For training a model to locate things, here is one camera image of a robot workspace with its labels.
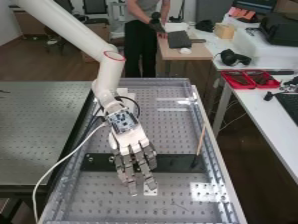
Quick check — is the white cable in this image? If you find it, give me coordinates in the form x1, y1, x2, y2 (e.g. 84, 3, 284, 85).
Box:
32, 122, 110, 224

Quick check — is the long white desk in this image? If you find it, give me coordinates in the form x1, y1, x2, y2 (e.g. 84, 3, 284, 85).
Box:
191, 18, 298, 73

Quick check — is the person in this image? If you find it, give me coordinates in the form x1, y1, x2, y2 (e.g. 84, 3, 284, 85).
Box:
123, 0, 173, 79

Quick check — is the clear box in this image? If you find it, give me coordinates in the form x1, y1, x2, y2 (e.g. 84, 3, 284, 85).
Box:
40, 77, 248, 224

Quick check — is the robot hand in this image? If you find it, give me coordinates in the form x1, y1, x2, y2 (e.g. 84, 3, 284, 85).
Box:
104, 105, 160, 198

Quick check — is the black keyboard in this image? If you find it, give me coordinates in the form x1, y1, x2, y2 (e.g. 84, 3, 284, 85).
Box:
275, 92, 298, 126

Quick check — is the small wooden box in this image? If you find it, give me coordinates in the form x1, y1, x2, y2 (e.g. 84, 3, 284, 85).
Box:
213, 22, 236, 40

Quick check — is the black laptop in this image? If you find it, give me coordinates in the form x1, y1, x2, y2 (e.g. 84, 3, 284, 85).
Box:
167, 30, 193, 50

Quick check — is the black printer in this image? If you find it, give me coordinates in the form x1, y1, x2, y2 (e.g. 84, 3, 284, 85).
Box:
259, 12, 298, 47

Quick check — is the black plate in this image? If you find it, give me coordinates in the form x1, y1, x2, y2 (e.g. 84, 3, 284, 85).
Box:
79, 152, 208, 173

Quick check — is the wooden desk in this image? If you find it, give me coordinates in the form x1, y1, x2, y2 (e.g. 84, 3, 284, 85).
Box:
156, 30, 215, 80

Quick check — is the red tray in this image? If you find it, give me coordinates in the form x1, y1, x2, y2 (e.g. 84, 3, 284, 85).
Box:
220, 70, 259, 90
245, 69, 282, 90

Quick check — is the thin stick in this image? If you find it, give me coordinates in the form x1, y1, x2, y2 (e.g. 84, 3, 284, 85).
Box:
193, 124, 209, 158

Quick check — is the black cable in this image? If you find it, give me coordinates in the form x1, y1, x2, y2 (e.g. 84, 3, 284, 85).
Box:
114, 95, 141, 120

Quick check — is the black headset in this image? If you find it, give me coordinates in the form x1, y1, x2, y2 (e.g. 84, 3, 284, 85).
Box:
220, 48, 253, 67

